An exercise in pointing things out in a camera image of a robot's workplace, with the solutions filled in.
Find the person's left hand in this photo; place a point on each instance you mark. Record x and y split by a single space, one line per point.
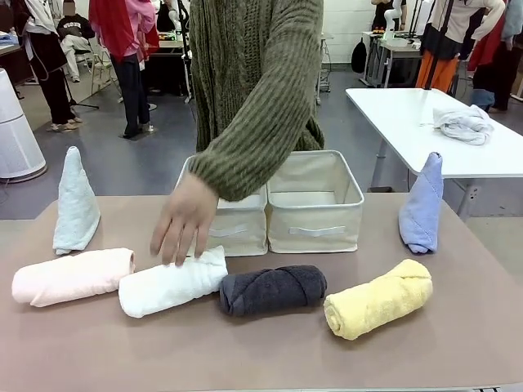
184 216

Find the white towel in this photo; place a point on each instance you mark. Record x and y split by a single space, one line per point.
163 290

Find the mint cone towel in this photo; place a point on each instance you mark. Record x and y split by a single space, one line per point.
75 212

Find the dark grey towel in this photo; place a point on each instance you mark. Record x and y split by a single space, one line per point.
269 290

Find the pink towel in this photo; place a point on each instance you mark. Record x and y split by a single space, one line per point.
61 277

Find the yellow towel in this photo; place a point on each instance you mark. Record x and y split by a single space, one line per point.
376 302

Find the lavender blue cone towel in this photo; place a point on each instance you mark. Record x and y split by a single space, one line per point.
423 212

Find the person's left forearm green sleeve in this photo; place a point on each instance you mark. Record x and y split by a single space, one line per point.
245 143

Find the small white background robot arm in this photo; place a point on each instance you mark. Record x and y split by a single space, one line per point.
390 20

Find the white folding table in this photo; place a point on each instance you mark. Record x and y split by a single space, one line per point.
392 114

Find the cream fabric storage bin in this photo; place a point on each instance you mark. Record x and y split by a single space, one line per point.
241 241
314 237

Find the person in pink and red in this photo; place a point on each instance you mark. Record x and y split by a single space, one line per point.
130 90

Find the black tripod stand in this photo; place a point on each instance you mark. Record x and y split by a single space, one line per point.
79 103

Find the person's torso green knit sweater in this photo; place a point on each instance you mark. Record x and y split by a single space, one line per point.
220 61

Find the white air purifier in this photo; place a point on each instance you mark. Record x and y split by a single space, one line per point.
16 143

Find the seated person black sweatshirt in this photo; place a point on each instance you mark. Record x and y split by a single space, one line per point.
75 28

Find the black hanging bag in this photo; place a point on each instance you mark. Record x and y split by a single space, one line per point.
359 57

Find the grey metal desk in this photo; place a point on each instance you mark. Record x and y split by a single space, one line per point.
386 51

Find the white crumpled cloth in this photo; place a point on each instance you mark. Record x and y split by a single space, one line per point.
461 124

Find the red hanging garment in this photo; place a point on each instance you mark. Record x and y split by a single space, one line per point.
488 49

